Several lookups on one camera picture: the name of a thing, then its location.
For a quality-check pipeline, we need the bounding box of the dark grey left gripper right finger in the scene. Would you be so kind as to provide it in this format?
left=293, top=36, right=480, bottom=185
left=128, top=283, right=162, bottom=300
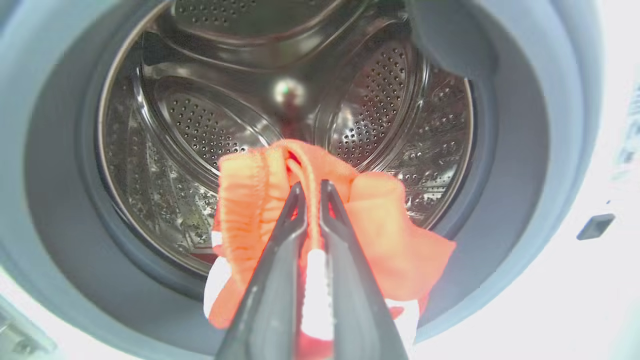
left=320, top=179, right=409, bottom=360

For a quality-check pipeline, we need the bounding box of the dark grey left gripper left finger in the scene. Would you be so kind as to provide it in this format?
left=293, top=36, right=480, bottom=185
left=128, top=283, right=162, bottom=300
left=215, top=182, right=308, bottom=360

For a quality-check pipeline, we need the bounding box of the orange and white garment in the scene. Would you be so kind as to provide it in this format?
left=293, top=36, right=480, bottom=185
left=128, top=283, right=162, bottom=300
left=203, top=139, right=457, bottom=360

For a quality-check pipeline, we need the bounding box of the white front-load washing machine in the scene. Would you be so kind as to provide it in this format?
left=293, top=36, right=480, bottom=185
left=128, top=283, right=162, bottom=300
left=0, top=0, right=640, bottom=360

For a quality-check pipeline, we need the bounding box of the stainless steel washer drum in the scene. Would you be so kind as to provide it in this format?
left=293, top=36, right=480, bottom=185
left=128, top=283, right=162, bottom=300
left=96, top=0, right=475, bottom=277

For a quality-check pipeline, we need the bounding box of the grey rubber door gasket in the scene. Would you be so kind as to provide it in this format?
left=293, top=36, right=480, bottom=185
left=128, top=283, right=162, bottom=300
left=0, top=0, right=605, bottom=360

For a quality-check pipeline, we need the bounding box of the dark door latch slot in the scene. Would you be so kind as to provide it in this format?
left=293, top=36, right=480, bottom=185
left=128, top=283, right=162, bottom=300
left=576, top=213, right=616, bottom=241

